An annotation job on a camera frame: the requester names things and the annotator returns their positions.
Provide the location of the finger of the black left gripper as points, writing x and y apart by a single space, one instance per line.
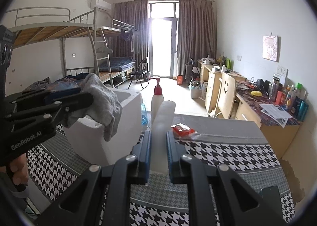
57 108
41 97

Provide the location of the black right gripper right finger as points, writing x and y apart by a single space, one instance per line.
217 195

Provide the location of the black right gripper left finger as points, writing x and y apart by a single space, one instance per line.
101 195

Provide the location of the grey cloth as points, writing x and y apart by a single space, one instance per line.
105 108

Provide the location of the white foam sheet roll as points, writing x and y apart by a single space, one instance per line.
161 124

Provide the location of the person's left hand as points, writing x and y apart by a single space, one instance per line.
20 170

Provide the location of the blue plaid quilt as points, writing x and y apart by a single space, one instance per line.
65 83

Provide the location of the houndstooth table cloth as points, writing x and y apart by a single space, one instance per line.
240 145

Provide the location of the white styrofoam box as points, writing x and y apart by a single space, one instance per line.
94 143

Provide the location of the metal bunk bed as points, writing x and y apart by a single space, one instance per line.
51 42

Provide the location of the red snack packet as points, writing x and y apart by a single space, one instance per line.
181 130

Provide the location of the far blue mattress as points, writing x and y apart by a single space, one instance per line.
117 64

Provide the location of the clear water bottle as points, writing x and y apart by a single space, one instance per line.
144 117

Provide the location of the wooden chair with smiley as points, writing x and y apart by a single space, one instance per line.
226 96

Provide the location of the wooden desk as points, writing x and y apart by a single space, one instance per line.
248 108

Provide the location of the white papers on desk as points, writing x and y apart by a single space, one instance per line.
277 113

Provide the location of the black folding chair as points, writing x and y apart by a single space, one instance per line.
140 73

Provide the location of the yellow object on desk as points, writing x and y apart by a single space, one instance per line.
256 93

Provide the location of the white trash bin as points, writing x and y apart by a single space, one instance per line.
195 90

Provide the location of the air conditioner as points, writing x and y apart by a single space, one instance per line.
100 4

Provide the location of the white lotion pump bottle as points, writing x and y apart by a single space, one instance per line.
157 99

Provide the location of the red box on desk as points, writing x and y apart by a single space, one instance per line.
280 97

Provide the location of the teal bottle on desk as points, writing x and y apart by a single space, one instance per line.
302 111

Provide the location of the orange container on floor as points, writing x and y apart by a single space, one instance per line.
179 80

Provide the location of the brown left curtain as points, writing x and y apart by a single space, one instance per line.
134 37

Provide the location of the brown curtain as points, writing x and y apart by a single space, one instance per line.
197 32
134 37

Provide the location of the brown right curtain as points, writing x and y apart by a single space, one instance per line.
197 32

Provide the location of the wall picture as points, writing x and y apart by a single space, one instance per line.
270 47

